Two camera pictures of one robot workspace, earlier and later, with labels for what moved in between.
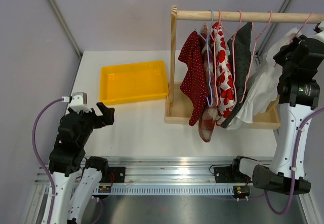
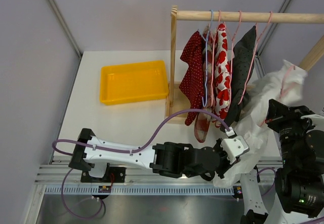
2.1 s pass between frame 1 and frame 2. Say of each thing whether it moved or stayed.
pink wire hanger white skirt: moved
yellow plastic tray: stayed
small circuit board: stayed
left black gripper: moved
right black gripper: moved
